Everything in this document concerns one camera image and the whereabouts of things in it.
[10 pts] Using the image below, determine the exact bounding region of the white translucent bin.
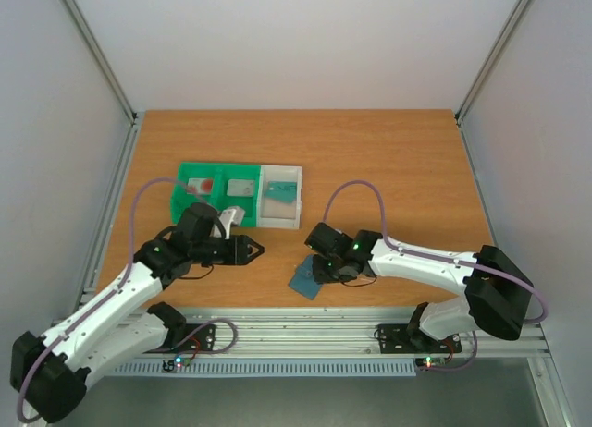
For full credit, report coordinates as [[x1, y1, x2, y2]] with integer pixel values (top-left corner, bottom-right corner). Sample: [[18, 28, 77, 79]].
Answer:
[[256, 165, 303, 230]]

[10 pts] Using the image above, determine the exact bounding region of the middle green bin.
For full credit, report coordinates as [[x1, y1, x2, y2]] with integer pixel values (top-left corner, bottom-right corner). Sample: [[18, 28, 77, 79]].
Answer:
[[209, 164, 261, 227]]

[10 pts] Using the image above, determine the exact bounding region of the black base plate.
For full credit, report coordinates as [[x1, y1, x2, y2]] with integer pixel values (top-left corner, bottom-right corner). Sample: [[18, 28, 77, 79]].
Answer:
[[158, 323, 216, 353], [374, 323, 463, 354]]

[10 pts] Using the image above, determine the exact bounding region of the green bin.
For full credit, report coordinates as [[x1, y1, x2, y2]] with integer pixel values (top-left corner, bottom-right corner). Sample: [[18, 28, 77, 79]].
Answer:
[[209, 164, 261, 227], [170, 162, 222, 224]]

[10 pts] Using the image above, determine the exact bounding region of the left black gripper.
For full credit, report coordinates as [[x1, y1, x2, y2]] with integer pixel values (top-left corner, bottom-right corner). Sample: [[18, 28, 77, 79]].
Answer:
[[192, 235, 265, 266]]

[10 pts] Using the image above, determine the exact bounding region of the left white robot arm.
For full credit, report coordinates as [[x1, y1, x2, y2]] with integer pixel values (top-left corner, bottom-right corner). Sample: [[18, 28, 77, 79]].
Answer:
[[9, 203, 265, 423]]

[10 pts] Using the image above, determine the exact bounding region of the right small circuit board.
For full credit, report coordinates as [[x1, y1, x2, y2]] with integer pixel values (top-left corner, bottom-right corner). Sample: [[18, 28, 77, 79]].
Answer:
[[415, 356, 447, 370]]

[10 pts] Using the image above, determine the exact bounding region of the teal leather card holder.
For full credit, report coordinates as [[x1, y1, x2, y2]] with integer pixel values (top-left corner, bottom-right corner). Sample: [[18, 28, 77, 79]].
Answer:
[[289, 255, 322, 300]]

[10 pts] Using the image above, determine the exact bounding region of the small circuit board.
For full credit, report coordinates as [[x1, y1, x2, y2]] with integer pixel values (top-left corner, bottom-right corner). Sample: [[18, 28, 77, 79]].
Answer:
[[415, 356, 447, 370], [162, 357, 191, 372]]

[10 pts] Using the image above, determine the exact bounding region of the aluminium frame post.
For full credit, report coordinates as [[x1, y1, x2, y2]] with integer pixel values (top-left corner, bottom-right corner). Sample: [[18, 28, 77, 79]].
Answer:
[[60, 0, 137, 124], [454, 0, 535, 128]]

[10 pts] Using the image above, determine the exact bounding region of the teal card in bin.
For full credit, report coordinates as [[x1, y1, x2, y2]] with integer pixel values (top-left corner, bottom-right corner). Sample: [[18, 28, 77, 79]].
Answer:
[[264, 181, 298, 204]]

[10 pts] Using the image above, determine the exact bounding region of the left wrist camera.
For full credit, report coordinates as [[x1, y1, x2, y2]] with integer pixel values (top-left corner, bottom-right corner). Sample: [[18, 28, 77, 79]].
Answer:
[[219, 206, 245, 231]]

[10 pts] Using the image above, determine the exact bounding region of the red and white card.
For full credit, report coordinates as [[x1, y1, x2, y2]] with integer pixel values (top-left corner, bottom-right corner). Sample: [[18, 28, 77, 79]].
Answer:
[[187, 177, 214, 195]]

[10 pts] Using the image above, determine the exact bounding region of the aluminium front rail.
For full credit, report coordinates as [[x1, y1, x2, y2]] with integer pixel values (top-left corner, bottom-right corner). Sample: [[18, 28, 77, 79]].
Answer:
[[178, 307, 550, 359]]

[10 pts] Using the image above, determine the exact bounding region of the left small circuit board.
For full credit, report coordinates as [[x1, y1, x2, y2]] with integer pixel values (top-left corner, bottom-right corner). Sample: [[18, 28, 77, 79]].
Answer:
[[162, 357, 191, 372]]

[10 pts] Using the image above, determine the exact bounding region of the grey white card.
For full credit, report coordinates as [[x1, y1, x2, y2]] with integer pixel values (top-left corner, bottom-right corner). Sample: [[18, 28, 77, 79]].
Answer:
[[226, 179, 255, 198]]

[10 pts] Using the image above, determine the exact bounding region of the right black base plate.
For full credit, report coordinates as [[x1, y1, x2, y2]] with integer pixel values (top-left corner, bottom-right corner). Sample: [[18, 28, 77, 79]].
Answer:
[[374, 323, 463, 354]]

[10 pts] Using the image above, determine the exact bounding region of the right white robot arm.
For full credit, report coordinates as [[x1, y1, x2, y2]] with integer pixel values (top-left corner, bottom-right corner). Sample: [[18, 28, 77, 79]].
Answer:
[[305, 223, 534, 350]]

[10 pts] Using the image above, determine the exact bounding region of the right aluminium frame post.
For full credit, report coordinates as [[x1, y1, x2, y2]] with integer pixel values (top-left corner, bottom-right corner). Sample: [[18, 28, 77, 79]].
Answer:
[[454, 0, 535, 128]]

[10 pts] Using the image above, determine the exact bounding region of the left aluminium frame post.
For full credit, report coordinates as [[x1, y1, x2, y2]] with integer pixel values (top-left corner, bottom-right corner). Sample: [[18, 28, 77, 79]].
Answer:
[[60, 0, 137, 124]]

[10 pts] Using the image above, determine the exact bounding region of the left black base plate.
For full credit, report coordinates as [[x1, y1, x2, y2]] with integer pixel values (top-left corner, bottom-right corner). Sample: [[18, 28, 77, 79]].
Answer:
[[158, 323, 216, 353]]

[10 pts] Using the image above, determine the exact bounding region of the left green bin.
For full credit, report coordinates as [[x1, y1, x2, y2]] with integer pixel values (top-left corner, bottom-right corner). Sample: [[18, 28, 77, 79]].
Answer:
[[170, 162, 222, 224]]

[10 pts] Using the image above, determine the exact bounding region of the grey slotted cable duct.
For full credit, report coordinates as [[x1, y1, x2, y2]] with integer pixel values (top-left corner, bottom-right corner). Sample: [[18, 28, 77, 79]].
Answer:
[[111, 358, 416, 379]]

